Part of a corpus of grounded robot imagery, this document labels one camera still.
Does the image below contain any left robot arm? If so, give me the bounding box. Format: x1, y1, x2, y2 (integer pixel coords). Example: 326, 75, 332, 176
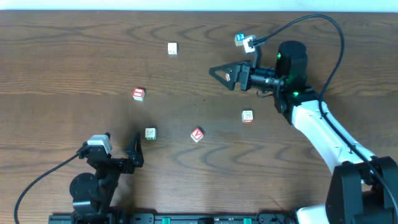
70, 133, 144, 215

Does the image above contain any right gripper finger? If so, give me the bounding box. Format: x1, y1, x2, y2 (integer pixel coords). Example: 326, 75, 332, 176
209, 62, 240, 73
209, 70, 237, 91

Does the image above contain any plain cream wooden block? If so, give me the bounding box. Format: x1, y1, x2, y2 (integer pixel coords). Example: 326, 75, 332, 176
167, 42, 178, 55

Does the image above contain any green edged picture block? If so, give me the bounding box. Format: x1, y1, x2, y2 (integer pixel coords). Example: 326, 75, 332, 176
145, 128, 157, 140

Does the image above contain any blue number 2 block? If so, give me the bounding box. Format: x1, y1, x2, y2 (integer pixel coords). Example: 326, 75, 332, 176
234, 33, 245, 46

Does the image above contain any red edged picture block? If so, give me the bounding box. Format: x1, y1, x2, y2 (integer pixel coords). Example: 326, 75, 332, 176
242, 110, 254, 123

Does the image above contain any black cable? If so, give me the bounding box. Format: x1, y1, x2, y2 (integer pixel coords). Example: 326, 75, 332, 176
14, 152, 81, 224
254, 14, 398, 215

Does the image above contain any left black cable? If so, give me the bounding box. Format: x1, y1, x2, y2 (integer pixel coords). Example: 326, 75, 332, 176
14, 152, 81, 224

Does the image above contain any red letter I block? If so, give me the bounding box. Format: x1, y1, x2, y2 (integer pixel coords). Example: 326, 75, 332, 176
132, 88, 145, 101

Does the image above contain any red letter A block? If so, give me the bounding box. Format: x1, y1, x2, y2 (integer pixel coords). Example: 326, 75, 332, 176
190, 128, 204, 142

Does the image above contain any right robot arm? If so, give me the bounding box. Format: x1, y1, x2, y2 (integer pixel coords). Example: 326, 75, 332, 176
209, 40, 397, 223

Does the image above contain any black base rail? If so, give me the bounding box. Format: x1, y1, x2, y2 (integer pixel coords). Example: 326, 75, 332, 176
48, 213, 298, 224

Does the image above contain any snail picture block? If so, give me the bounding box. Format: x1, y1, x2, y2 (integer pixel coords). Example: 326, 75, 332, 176
225, 73, 231, 82

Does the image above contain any right black cable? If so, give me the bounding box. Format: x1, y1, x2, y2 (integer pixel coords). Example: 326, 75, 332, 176
254, 14, 398, 215

